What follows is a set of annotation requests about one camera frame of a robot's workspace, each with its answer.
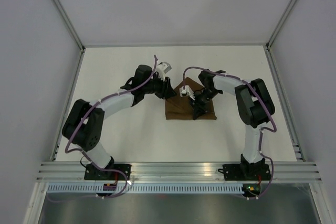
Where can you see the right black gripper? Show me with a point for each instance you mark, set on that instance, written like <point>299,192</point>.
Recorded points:
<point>198,110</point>

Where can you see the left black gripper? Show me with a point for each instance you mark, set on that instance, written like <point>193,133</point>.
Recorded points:
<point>169,92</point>

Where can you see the brown cloth napkin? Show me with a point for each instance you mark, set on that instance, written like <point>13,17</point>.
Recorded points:
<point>179,108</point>

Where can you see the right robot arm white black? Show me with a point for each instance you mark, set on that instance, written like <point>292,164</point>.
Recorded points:
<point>255,109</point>

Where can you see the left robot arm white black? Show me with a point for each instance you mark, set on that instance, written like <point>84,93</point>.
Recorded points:
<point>83,126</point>

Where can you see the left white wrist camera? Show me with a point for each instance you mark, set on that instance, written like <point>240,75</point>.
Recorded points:
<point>162,69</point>

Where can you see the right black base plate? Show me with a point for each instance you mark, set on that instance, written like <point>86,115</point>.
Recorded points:
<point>233,172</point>

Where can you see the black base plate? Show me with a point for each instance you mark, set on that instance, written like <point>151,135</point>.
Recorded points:
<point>233,172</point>
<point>93,173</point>

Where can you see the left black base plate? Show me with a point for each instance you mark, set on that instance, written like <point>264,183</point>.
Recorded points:
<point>93,173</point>

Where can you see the aluminium front rail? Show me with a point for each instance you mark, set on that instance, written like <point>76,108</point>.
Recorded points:
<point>174,172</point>

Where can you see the white slotted cable duct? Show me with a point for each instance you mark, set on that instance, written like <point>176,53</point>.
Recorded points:
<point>147,188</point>

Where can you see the left aluminium frame post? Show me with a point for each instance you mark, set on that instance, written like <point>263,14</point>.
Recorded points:
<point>68,24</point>

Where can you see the aluminium frame post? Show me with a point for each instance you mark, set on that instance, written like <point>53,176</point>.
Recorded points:
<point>285,15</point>
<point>68,24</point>

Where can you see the right aluminium frame post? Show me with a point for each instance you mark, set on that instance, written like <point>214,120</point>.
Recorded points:
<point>285,15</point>

